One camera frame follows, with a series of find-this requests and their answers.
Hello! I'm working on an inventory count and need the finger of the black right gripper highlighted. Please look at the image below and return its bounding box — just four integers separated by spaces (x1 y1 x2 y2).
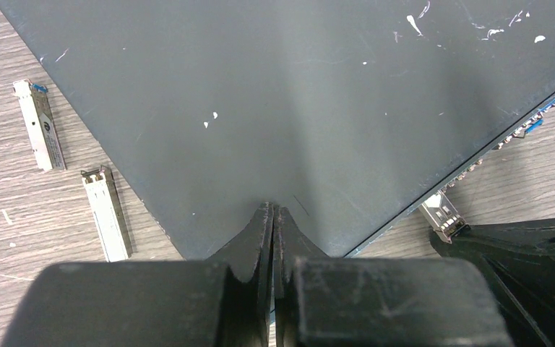
479 255 555 346
429 218 555 261

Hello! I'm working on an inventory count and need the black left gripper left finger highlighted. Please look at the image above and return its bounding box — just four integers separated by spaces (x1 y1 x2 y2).
2 202 274 346

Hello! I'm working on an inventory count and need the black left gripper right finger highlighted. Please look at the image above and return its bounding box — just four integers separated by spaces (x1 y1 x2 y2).
272 207 513 346

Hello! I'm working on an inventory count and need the silver SFP plug module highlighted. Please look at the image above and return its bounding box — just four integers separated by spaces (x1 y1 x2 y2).
418 190 467 244

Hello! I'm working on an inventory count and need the silver SFP module near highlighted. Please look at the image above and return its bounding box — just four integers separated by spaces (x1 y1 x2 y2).
80 166 132 262

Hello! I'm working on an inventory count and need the silver SFP module far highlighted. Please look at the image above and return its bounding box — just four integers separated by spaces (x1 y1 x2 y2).
12 79 66 171

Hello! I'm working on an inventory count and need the dark grey network switch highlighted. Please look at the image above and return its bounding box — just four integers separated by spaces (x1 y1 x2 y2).
0 1 555 259

